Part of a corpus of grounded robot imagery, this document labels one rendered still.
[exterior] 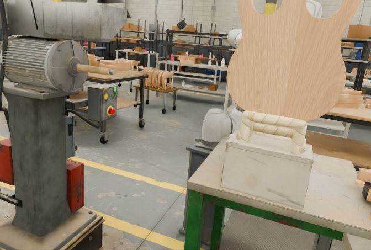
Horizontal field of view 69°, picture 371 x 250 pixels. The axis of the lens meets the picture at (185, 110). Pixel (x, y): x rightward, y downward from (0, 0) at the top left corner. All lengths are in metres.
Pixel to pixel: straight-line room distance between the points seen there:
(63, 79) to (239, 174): 0.91
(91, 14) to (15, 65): 0.55
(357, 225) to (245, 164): 0.36
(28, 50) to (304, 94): 1.22
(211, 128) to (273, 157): 0.99
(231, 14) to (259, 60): 11.54
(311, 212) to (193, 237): 0.44
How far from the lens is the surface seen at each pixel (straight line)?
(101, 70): 1.32
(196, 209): 1.06
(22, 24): 1.56
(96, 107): 1.64
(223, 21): 12.46
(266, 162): 0.92
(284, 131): 1.06
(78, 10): 1.20
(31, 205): 1.80
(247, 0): 0.92
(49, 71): 1.37
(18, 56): 1.54
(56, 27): 1.29
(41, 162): 1.64
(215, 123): 1.84
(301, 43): 0.89
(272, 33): 0.90
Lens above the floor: 1.41
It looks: 14 degrees down
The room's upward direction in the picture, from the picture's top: 5 degrees clockwise
